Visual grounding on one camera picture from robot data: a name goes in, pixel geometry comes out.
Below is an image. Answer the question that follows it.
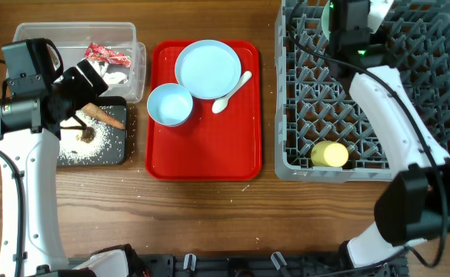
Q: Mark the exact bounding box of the pile of white rice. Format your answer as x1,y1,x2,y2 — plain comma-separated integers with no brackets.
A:
58,111,113,166

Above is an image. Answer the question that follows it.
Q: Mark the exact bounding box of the brown food scrap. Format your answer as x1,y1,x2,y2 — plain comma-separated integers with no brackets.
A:
76,127,95,143

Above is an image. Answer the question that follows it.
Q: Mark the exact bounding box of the orange carrot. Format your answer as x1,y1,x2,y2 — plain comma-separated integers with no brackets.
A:
82,103,125,130

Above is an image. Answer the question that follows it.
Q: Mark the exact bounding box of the white tissue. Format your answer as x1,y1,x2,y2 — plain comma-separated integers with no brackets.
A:
89,61,128,85

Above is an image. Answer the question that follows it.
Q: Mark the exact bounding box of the red snack wrapper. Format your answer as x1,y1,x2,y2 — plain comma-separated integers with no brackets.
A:
84,43,132,67

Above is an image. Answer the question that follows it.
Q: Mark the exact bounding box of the light blue bowl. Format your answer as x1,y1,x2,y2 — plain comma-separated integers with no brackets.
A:
147,83,193,127

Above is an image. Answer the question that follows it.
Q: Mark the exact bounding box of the yellow plastic cup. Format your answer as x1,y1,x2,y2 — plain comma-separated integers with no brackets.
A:
311,141,348,168

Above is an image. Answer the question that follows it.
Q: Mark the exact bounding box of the mint green bowl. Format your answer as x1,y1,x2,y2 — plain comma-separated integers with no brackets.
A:
321,1,331,40

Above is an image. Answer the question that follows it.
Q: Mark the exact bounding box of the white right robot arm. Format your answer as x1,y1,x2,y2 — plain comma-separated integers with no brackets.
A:
322,1,450,269

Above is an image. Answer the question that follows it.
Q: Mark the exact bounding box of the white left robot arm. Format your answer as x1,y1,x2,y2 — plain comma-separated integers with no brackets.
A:
0,60,145,276

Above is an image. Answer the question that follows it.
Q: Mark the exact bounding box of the clear plastic waste bin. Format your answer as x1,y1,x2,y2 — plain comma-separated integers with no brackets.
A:
13,22,146,103

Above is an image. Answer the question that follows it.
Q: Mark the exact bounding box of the grey dishwasher rack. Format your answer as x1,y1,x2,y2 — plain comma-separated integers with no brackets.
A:
275,1,450,182

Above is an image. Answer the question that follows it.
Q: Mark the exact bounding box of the black tray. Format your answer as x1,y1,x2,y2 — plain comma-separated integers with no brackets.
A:
55,95,128,167

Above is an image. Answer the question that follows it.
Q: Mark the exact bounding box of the light blue plate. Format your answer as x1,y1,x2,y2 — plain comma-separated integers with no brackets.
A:
175,40,242,100

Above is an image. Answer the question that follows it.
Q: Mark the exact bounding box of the white plastic spoon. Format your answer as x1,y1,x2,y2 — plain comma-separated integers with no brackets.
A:
212,71,252,114

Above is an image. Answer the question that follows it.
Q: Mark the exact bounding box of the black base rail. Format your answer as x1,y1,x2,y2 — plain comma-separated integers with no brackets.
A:
66,252,410,277

